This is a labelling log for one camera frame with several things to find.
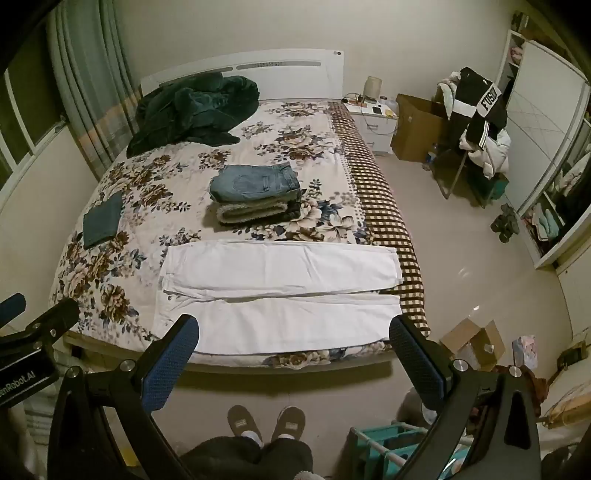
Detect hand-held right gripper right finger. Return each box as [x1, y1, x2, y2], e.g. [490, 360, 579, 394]
[389, 315, 541, 480]

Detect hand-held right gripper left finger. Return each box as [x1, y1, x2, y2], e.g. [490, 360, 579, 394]
[48, 314, 200, 480]

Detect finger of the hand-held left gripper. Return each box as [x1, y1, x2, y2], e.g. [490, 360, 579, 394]
[0, 293, 27, 324]
[0, 298, 81, 350]

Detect white pants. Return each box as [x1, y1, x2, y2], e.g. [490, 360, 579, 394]
[152, 240, 402, 356]

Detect folded fleece-lined pants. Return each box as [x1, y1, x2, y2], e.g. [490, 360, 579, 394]
[216, 196, 305, 227]

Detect white radiator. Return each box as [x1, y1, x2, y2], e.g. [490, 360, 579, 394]
[18, 401, 52, 462]

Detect small open cardboard box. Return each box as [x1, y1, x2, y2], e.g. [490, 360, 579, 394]
[438, 318, 507, 371]

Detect teal rack with white tubes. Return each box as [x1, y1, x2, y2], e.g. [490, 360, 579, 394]
[348, 419, 476, 480]

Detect person's left slipper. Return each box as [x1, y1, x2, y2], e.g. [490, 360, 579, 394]
[228, 405, 264, 445]

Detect person's slipper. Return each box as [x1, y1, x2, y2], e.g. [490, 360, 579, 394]
[271, 406, 307, 444]
[228, 405, 264, 445]

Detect pale printed package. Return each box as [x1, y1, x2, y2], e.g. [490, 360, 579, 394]
[512, 335, 537, 370]

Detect folded dark green cloth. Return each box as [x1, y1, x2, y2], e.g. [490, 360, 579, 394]
[83, 191, 124, 247]

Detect person's dark trousers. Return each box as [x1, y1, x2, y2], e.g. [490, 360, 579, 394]
[178, 436, 315, 480]

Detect person's right slipper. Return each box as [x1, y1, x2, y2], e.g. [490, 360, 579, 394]
[271, 406, 307, 444]

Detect floral bed blanket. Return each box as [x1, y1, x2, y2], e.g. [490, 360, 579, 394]
[48, 99, 402, 370]

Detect brown checked blanket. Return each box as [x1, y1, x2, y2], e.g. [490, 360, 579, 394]
[329, 102, 432, 340]

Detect white framed window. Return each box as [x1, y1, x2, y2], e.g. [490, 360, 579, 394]
[0, 46, 71, 197]

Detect folded blue jeans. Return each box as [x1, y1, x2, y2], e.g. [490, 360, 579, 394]
[210, 164, 302, 203]

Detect chair with piled clothes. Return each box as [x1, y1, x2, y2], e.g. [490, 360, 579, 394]
[436, 76, 511, 181]

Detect grey-green curtain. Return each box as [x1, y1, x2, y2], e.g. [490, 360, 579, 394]
[46, 0, 145, 182]

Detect large brown cardboard box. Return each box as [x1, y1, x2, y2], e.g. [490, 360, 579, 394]
[390, 93, 450, 162]

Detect white nightstand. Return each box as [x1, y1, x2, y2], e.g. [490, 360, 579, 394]
[344, 99, 399, 156]

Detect dark green fleece blanket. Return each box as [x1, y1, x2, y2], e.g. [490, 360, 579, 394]
[127, 74, 260, 158]

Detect black jacket with white stripe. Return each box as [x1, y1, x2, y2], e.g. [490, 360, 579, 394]
[445, 67, 509, 151]

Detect white wardrobe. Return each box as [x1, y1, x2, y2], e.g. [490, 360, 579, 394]
[493, 28, 591, 271]

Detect white bed headboard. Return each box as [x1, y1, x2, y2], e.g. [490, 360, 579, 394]
[140, 48, 345, 101]

